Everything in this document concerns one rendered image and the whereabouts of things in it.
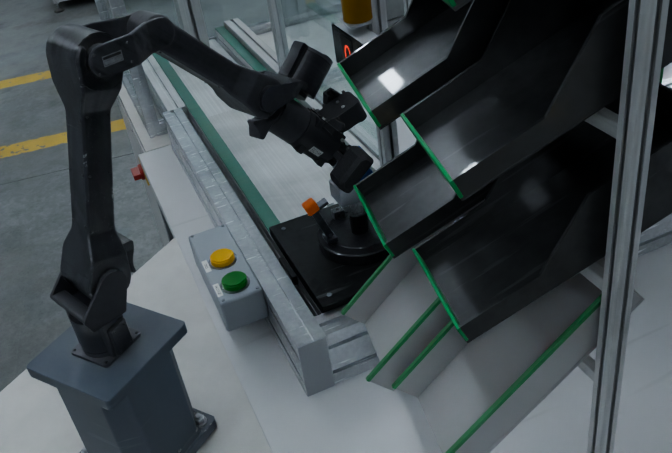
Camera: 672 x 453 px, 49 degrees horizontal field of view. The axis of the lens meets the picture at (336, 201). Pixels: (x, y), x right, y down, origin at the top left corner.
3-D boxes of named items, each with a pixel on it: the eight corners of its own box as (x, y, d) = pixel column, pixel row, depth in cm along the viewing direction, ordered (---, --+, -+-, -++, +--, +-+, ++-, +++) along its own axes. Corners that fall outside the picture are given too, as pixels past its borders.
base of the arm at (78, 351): (70, 354, 94) (54, 318, 91) (106, 320, 98) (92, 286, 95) (110, 369, 91) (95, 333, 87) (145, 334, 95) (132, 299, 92)
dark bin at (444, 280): (467, 344, 69) (432, 298, 65) (421, 263, 80) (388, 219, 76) (733, 175, 66) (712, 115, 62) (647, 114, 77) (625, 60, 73)
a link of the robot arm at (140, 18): (84, 69, 77) (128, -24, 77) (46, 55, 82) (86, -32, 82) (263, 161, 99) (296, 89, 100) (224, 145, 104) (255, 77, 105)
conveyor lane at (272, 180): (332, 360, 115) (324, 312, 109) (197, 142, 181) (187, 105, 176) (490, 295, 123) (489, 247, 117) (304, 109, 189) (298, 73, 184)
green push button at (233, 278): (227, 299, 116) (225, 289, 115) (220, 285, 119) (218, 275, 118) (252, 290, 117) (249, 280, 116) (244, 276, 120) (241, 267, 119)
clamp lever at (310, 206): (327, 241, 118) (305, 209, 113) (322, 235, 119) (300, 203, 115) (345, 228, 118) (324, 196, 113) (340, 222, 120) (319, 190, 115)
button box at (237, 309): (228, 333, 117) (219, 303, 114) (195, 262, 134) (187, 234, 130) (269, 317, 119) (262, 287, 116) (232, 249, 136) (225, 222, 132)
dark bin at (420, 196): (393, 259, 81) (359, 216, 77) (362, 198, 92) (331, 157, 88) (615, 112, 78) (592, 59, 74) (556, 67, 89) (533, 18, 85)
